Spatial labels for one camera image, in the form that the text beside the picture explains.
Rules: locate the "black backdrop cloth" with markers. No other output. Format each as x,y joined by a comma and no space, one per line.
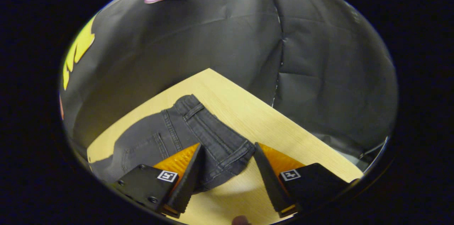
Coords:
212,40

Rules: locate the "black denim jeans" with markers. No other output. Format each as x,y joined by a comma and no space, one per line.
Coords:
198,129

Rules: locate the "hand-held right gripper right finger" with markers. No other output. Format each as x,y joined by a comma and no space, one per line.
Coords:
271,182

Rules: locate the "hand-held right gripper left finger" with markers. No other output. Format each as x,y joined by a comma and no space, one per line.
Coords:
186,182

